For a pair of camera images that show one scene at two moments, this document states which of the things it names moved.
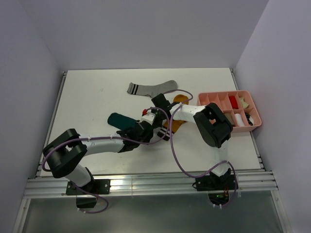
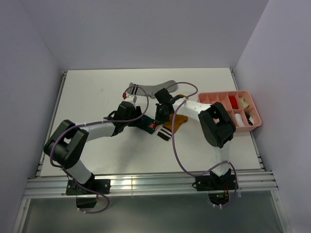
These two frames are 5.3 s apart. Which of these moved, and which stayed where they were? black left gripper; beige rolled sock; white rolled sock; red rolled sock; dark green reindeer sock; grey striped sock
Moved: dark green reindeer sock; black left gripper
Stayed: red rolled sock; white rolled sock; beige rolled sock; grey striped sock
